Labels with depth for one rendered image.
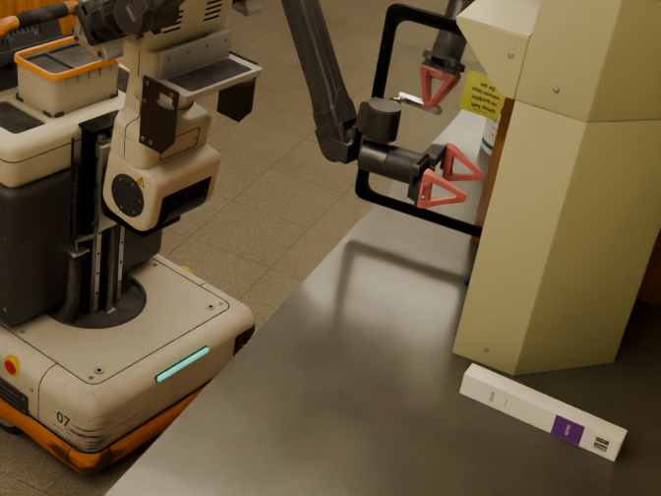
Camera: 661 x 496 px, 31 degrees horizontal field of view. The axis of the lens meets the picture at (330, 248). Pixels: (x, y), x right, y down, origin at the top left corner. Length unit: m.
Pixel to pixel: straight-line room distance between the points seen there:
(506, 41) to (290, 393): 0.63
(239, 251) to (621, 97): 2.32
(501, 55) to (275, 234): 2.36
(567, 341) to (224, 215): 2.27
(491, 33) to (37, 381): 1.59
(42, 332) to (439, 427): 1.43
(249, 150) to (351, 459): 2.89
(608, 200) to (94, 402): 1.43
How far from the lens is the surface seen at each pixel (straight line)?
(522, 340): 1.96
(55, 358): 2.95
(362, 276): 2.16
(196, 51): 2.60
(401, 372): 1.94
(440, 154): 2.04
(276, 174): 4.40
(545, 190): 1.82
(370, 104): 2.02
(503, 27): 1.76
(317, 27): 2.07
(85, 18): 2.42
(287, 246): 3.98
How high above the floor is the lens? 2.11
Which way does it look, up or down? 32 degrees down
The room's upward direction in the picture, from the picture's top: 10 degrees clockwise
